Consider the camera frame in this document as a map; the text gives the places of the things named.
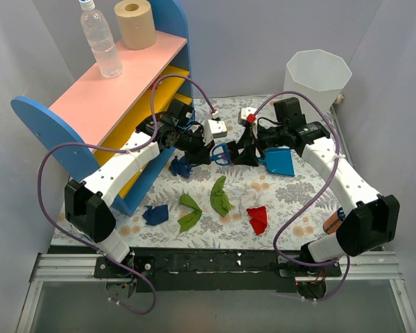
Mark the white crumpled paper scrap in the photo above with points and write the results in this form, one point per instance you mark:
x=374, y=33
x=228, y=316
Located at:
x=250, y=198

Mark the orange battery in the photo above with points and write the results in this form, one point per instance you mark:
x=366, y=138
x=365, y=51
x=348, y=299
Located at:
x=331, y=225

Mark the green paper scrap left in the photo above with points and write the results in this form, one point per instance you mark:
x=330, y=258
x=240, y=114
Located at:
x=189, y=220

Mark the dark blue paper scrap lower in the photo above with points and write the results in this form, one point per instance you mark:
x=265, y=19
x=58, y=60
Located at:
x=155, y=215

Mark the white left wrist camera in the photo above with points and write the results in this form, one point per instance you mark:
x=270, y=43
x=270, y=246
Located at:
x=213, y=129

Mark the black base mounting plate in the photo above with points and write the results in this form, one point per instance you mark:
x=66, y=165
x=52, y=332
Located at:
x=178, y=269

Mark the blue wooden shelf unit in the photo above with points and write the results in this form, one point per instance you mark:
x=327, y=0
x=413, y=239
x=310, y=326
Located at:
x=105, y=111

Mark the white octagonal waste bin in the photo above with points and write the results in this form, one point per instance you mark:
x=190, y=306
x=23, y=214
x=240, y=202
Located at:
x=317, y=74

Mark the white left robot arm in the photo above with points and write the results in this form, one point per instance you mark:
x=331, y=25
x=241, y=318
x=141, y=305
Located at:
x=88, y=203

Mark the blue hand brush black bristles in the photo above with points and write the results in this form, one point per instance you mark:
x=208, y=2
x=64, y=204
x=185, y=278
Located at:
x=224, y=154

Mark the blue plastic dustpan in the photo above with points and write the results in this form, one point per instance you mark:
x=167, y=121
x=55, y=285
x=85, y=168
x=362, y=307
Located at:
x=278, y=161

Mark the green paper scrap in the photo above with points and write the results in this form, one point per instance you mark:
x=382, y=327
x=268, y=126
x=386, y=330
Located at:
x=189, y=220
x=219, y=199

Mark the green paper scrap right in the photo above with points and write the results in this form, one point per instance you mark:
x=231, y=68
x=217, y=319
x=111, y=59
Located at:
x=219, y=199

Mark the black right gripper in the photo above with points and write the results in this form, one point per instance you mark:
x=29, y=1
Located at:
x=248, y=146

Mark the dark blue paper scrap upper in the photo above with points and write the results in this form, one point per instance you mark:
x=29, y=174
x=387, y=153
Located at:
x=181, y=167

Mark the dark blue paper scrap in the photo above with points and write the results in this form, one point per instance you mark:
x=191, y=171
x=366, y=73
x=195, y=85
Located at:
x=181, y=167
x=155, y=215

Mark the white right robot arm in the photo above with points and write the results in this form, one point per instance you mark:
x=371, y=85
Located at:
x=369, y=218

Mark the aluminium rail frame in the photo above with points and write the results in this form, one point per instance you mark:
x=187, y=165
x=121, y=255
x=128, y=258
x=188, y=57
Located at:
x=75, y=290

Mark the red paper scrap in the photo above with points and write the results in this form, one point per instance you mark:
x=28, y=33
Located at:
x=258, y=219

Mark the brown paper roll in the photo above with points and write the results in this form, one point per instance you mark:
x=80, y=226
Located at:
x=136, y=24

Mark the floral patterned table mat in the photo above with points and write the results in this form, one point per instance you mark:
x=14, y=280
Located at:
x=296, y=208

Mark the clear plastic water bottle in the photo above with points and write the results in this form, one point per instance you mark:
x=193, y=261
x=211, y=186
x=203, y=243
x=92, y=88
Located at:
x=100, y=40

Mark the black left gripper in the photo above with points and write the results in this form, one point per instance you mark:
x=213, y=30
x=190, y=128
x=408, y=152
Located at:
x=201, y=152

